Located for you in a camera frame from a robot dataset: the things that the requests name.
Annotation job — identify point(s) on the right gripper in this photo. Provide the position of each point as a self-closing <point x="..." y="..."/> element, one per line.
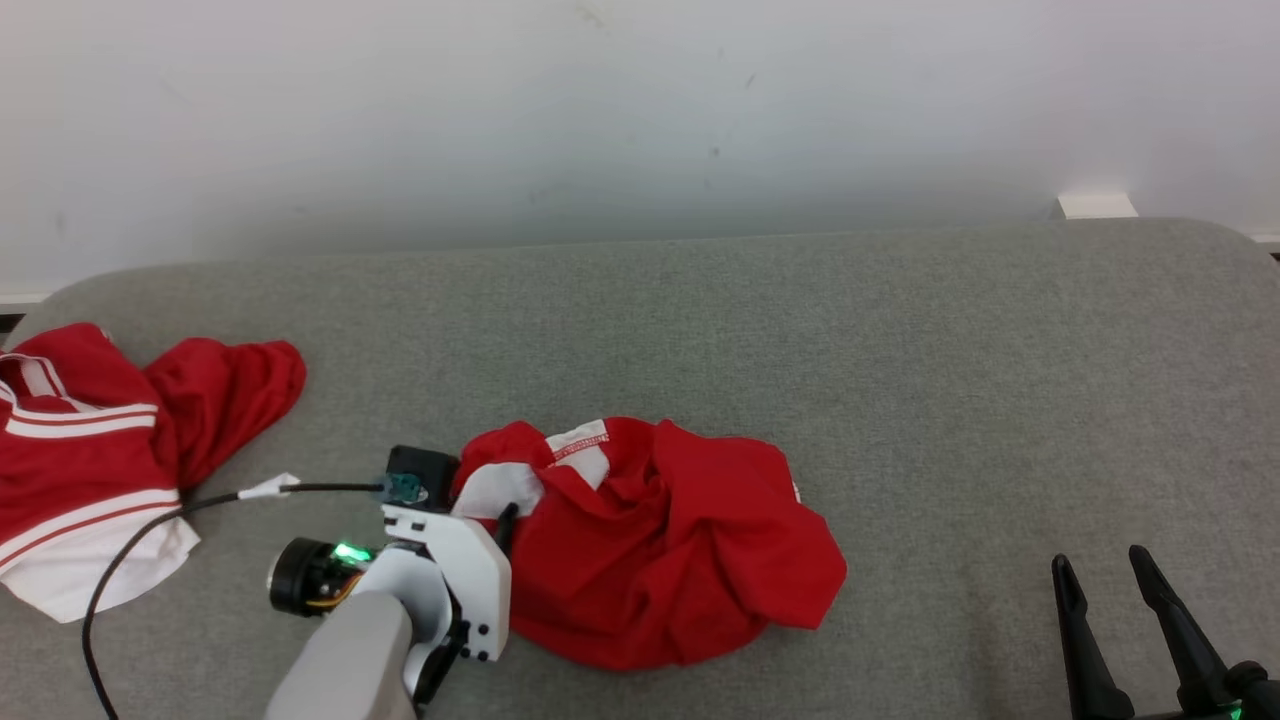
<point x="1255" y="695"/>

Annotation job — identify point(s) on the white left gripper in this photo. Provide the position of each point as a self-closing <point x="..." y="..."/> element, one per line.
<point x="475" y="580"/>

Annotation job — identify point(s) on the red garment with white stripes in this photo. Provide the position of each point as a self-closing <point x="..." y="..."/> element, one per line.
<point x="90" y="470"/>

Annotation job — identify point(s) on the white and grey left arm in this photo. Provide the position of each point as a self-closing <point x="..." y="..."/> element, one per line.
<point x="345" y="660"/>

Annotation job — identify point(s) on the grey fabric sofa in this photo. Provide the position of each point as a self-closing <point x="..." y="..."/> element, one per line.
<point x="800" y="330"/>

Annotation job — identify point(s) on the white skirting board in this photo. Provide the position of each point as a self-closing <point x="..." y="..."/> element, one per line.
<point x="20" y="298"/>

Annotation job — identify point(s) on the white wall block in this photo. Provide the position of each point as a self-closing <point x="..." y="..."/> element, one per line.
<point x="1098" y="206"/>

